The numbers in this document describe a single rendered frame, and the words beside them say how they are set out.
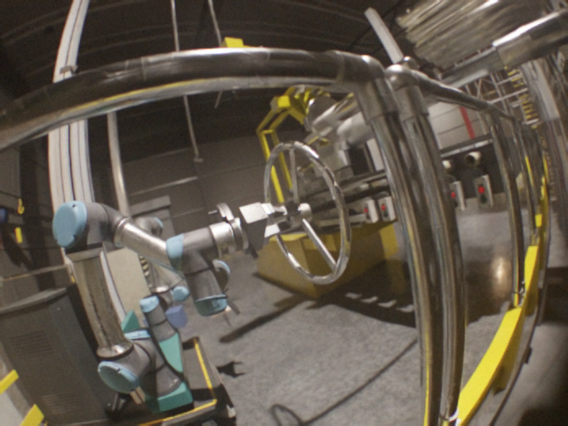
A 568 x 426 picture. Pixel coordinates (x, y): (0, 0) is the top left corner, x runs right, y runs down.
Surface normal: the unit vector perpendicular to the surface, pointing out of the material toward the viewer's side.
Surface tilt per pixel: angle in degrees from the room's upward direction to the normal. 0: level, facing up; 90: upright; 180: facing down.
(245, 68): 128
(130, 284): 90
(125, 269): 90
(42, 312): 90
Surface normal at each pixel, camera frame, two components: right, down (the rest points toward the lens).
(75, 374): 0.44, -0.12
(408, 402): -0.29, -0.96
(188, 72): 0.50, 0.50
